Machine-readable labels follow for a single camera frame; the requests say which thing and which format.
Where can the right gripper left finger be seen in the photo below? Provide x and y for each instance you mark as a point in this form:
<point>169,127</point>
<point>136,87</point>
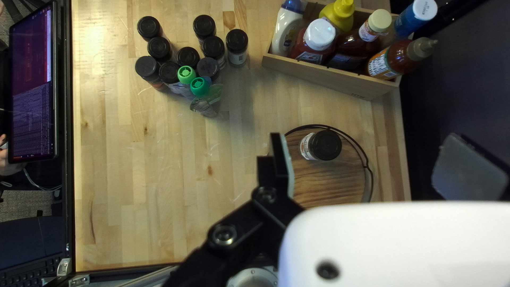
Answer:
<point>263,215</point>

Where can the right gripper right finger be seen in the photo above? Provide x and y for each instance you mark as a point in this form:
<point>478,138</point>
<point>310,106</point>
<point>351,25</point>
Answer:
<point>470,175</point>

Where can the spice jar black lid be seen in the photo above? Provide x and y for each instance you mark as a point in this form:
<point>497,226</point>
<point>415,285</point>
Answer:
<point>146,65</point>
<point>169,71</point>
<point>148,27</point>
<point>208,65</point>
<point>237,40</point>
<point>204,26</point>
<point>159,47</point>
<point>324,145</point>
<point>214,47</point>
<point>188,56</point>

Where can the hot sauce bottle tan nozzle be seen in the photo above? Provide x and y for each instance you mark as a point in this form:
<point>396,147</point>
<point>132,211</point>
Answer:
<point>394,59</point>

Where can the brown sauce bottle cream cap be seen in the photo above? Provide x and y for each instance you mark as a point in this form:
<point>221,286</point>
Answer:
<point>374,22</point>

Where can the white squeeze bottle blue cap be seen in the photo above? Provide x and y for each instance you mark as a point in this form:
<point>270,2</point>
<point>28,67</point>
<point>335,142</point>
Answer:
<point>285,32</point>

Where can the red ketchup bottle white cap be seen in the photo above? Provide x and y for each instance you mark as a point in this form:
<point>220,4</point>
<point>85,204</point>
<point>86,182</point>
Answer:
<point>318,34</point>

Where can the yellow mustard bottle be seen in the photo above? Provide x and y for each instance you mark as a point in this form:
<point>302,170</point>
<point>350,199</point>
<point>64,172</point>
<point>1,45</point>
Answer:
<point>338,12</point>

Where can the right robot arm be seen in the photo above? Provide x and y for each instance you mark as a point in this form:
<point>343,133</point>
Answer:
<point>251,279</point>

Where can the baby food pouch green cap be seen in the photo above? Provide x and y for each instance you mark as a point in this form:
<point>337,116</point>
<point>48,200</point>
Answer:
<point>200,85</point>
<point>186,74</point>

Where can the person's hand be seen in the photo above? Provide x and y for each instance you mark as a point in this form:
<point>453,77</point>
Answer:
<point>8,157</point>

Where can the open wooden box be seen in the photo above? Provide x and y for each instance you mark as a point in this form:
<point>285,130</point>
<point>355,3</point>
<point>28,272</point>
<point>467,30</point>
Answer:
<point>326,77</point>

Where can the dark laptop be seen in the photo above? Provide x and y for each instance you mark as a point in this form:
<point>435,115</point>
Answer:
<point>28,275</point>

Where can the laptop with purple screen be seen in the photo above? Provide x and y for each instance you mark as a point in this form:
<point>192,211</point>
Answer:
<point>32,79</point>

